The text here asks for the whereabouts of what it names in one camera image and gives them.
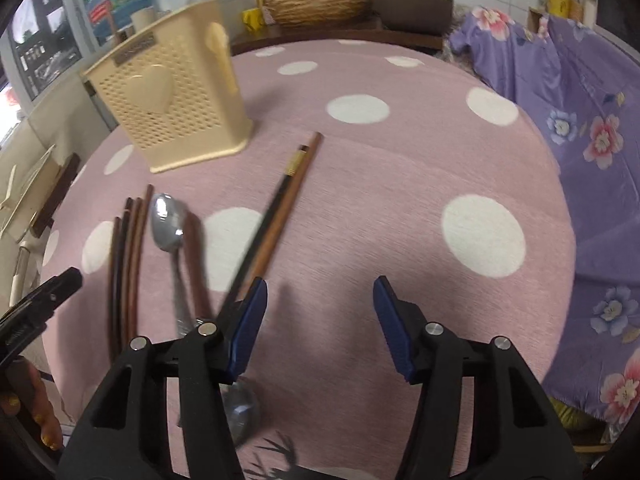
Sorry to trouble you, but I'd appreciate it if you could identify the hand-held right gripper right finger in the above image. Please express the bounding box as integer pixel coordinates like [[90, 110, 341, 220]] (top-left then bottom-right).
[[372, 276, 583, 480]]

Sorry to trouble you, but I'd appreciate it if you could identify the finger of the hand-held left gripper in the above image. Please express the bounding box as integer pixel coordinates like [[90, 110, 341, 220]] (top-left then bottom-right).
[[0, 267, 83, 366]]

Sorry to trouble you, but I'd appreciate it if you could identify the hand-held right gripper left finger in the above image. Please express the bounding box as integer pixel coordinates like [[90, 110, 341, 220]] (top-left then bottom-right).
[[59, 276, 269, 480]]

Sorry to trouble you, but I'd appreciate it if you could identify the brown wooden chopstick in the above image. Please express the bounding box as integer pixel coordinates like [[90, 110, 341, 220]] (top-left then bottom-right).
[[121, 197, 144, 346], [240, 131, 323, 301]]

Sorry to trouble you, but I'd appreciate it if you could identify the reddish brown chopstick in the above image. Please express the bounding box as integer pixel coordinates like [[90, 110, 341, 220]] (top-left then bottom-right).
[[127, 184, 154, 341]]

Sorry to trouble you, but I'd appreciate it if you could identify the black chopstick with gold band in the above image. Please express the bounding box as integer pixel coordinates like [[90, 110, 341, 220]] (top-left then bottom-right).
[[217, 145, 308, 323]]

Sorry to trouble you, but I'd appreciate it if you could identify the metal spoon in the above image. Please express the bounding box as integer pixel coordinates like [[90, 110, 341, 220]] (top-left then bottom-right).
[[151, 192, 193, 338]]

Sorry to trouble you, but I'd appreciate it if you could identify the cream perforated utensil holder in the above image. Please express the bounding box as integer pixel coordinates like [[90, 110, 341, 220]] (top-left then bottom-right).
[[81, 0, 256, 174]]

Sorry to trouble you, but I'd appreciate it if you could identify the person's left hand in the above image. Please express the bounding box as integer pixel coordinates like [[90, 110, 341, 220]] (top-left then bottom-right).
[[0, 360, 63, 452]]

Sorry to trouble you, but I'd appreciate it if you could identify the wooden chair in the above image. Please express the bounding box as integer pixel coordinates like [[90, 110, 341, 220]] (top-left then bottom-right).
[[30, 152, 81, 238]]

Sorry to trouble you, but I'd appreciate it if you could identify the cream basin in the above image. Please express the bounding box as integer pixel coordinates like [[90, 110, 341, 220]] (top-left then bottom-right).
[[0, 145, 58, 231]]

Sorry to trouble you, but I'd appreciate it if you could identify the pink polka dot tablecloth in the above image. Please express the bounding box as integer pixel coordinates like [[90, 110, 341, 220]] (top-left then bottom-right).
[[40, 39, 576, 480]]

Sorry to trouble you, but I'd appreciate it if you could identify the purple floral cloth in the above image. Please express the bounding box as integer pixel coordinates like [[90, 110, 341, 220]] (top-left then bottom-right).
[[447, 5, 640, 441]]

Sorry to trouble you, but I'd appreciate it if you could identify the glass door cabinet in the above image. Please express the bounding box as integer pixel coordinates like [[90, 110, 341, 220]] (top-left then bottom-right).
[[0, 0, 83, 106]]

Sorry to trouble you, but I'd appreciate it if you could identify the brown wooden stick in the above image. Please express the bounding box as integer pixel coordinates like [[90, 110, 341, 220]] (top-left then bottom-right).
[[106, 7, 123, 45]]

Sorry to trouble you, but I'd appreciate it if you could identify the cream paper roll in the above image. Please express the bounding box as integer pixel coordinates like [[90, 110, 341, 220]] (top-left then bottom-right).
[[131, 7, 156, 33]]

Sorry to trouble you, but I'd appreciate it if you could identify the brown box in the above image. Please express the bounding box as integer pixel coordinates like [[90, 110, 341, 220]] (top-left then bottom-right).
[[370, 0, 455, 33]]

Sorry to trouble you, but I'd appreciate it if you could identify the wicker basket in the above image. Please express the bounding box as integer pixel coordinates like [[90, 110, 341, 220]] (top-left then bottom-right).
[[262, 0, 373, 28]]

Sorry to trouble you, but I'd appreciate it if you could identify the cardboard box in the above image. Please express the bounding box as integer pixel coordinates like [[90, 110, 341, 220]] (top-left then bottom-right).
[[527, 0, 598, 36]]

